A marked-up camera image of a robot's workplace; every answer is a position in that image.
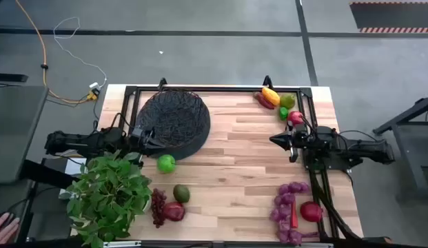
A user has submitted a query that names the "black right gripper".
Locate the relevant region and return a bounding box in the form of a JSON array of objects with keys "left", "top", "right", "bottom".
[{"left": 269, "top": 123, "right": 316, "bottom": 163}]

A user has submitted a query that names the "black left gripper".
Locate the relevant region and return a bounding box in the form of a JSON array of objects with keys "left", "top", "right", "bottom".
[{"left": 130, "top": 126, "right": 172, "bottom": 152}]

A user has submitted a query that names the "bright green apple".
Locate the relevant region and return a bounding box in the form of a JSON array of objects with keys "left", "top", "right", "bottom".
[{"left": 156, "top": 154, "right": 177, "bottom": 174}]

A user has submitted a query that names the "yellow-green pear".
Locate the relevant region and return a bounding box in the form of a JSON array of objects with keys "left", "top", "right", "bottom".
[{"left": 279, "top": 93, "right": 296, "bottom": 110}]

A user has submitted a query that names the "dark red long vegetable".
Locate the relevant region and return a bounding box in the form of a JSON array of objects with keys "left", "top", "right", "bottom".
[{"left": 253, "top": 91, "right": 276, "bottom": 110}]

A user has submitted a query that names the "yellow orange pepper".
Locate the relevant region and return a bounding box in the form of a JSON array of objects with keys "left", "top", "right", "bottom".
[{"left": 261, "top": 87, "right": 281, "bottom": 107}]

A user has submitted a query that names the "dark green avocado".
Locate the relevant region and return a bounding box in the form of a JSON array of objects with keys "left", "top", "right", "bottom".
[{"left": 172, "top": 184, "right": 191, "bottom": 204}]

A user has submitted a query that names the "dark red pomegranate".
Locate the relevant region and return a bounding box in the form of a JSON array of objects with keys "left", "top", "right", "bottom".
[{"left": 162, "top": 201, "right": 186, "bottom": 223}]

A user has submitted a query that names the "red chili pepper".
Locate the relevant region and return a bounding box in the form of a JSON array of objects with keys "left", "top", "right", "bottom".
[{"left": 290, "top": 199, "right": 299, "bottom": 229}]

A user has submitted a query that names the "dark red grape bunch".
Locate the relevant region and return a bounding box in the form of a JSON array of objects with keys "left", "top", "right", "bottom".
[{"left": 150, "top": 187, "right": 168, "bottom": 229}]

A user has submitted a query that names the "green potted plant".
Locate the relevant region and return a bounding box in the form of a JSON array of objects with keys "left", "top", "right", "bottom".
[{"left": 58, "top": 149, "right": 153, "bottom": 248}]

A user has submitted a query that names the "white paper sheet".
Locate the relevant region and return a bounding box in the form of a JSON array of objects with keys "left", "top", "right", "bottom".
[{"left": 63, "top": 157, "right": 88, "bottom": 177}]

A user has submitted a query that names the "black oblong object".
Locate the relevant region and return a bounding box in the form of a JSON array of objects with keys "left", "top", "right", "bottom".
[{"left": 20, "top": 158, "right": 80, "bottom": 189}]

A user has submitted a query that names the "black metal table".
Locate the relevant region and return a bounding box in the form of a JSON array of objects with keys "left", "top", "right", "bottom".
[{"left": 372, "top": 93, "right": 428, "bottom": 203}]

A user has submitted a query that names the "dark side desk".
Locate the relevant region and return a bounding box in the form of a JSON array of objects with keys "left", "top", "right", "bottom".
[{"left": 0, "top": 178, "right": 75, "bottom": 244}]

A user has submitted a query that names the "grey desk top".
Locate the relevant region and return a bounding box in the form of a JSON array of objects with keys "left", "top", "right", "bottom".
[{"left": 0, "top": 85, "right": 50, "bottom": 185}]

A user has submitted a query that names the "black flat bar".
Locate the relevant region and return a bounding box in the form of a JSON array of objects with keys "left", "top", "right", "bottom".
[{"left": 0, "top": 72, "right": 30, "bottom": 83}]

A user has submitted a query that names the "dark mat with hazard stripes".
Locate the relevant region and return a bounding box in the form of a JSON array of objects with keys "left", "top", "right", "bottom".
[{"left": 349, "top": 1, "right": 428, "bottom": 34}]

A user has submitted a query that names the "person's hand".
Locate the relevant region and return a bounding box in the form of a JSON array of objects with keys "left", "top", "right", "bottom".
[{"left": 0, "top": 212, "right": 21, "bottom": 245}]

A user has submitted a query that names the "black wire basket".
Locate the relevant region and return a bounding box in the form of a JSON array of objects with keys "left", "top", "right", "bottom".
[
  {"left": 134, "top": 89, "right": 212, "bottom": 161},
  {"left": 136, "top": 88, "right": 207, "bottom": 152}
]

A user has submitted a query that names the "black aluminium table frame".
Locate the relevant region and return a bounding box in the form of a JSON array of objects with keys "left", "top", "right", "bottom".
[{"left": 117, "top": 75, "right": 365, "bottom": 242}]

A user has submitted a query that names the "yellow cable plug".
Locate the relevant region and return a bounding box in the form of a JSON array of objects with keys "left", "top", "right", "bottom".
[{"left": 85, "top": 87, "right": 100, "bottom": 102}]

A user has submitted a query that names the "white floor cable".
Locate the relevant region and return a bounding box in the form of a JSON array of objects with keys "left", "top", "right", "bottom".
[{"left": 52, "top": 16, "right": 108, "bottom": 89}]

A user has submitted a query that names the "orange floor cable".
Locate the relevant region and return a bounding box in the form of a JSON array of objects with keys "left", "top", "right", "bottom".
[{"left": 15, "top": 0, "right": 97, "bottom": 105}]

